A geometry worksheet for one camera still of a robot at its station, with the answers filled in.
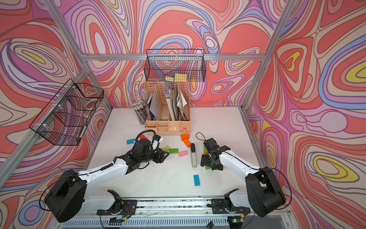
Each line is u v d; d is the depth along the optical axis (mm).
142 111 986
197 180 819
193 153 889
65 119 747
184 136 1002
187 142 977
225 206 692
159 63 951
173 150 942
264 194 416
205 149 959
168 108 902
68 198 410
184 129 1015
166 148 939
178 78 822
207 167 858
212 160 627
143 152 672
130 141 993
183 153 934
